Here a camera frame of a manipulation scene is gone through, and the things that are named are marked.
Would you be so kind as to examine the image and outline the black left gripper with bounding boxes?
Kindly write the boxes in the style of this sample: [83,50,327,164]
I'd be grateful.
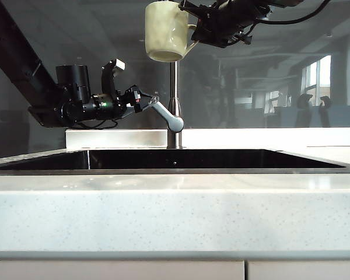
[115,84,160,117]

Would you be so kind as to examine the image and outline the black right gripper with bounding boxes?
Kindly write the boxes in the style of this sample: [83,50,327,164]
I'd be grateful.
[179,0,272,49]

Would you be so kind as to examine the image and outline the steel faucet lever handle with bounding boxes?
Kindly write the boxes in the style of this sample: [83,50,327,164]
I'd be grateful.
[150,97,184,132]

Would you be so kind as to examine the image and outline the pale green ceramic mug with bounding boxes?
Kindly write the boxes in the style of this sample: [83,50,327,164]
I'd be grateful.
[145,0,199,62]

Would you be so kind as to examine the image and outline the stainless steel gooseneck faucet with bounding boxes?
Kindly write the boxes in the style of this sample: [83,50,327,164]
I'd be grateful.
[166,59,184,149]

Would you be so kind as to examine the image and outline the black rectangular sink basin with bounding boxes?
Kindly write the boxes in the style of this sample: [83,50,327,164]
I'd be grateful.
[0,148,347,175]

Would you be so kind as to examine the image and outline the white backsplash ledge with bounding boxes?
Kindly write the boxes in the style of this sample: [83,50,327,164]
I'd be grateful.
[65,128,350,150]

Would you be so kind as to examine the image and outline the wide grey cabinet door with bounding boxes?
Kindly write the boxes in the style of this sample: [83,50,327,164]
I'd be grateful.
[0,260,246,280]

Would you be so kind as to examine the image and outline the narrow grey cabinet door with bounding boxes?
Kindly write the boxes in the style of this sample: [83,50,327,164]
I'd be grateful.
[247,260,350,280]

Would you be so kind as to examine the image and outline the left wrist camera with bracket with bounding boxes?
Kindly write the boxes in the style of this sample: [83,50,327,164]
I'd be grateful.
[101,58,127,102]

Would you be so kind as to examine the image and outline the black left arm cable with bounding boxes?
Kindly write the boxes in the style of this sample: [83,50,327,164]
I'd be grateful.
[75,118,118,130]

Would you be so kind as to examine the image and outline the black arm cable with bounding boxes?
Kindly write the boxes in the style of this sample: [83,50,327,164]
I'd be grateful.
[261,0,332,25]
[75,118,118,130]

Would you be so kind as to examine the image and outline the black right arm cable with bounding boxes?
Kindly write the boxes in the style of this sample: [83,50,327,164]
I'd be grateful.
[261,0,332,25]

